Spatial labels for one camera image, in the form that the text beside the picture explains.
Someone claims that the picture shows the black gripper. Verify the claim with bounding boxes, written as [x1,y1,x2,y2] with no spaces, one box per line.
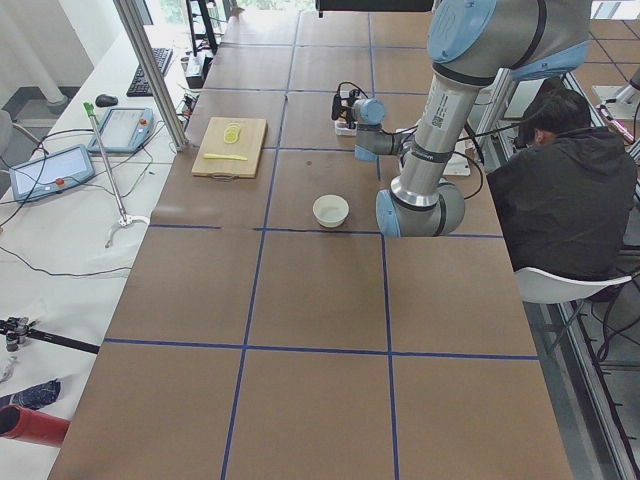
[341,102,357,129]

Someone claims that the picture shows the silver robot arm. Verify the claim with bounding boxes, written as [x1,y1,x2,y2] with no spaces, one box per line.
[352,1,591,237]

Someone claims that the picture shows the clear plastic egg box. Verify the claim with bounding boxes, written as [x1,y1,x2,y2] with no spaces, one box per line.
[334,119,357,137]

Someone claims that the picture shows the white round bowl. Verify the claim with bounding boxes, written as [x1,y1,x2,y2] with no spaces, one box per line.
[312,194,349,228]

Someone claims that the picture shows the wooden cutting board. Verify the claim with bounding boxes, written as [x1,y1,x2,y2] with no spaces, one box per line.
[191,117,267,179]

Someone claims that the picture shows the yellow plastic knife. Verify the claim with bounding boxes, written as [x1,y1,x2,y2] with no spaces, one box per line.
[202,153,248,162]

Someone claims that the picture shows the black keyboard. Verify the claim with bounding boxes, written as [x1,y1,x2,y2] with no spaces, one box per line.
[125,47,174,98]

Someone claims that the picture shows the teach pendant far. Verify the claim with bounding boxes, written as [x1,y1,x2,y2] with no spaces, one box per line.
[88,107,154,156]

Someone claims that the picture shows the teach pendant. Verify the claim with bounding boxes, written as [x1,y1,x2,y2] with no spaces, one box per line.
[88,107,154,156]
[10,145,95,203]

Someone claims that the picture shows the black computer mouse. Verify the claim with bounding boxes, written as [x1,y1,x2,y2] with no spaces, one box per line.
[95,94,119,108]

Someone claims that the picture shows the seated person in black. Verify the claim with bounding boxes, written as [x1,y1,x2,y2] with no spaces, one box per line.
[487,90,637,280]

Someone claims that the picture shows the long reacher grabber tool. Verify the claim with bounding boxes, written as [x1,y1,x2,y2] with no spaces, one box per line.
[83,102,150,249]

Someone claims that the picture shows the white chair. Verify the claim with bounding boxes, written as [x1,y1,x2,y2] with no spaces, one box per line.
[513,266,634,356]

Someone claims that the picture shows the teach pendant near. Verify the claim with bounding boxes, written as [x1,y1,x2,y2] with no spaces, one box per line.
[10,145,95,203]

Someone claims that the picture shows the red bottle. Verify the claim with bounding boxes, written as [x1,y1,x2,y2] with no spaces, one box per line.
[1,405,70,448]

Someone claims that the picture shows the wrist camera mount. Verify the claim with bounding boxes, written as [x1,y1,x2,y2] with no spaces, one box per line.
[331,89,360,121]

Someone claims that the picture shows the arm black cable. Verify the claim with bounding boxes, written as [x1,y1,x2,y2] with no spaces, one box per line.
[337,81,531,201]

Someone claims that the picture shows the aluminium frame post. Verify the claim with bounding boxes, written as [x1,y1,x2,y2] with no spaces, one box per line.
[113,0,188,152]

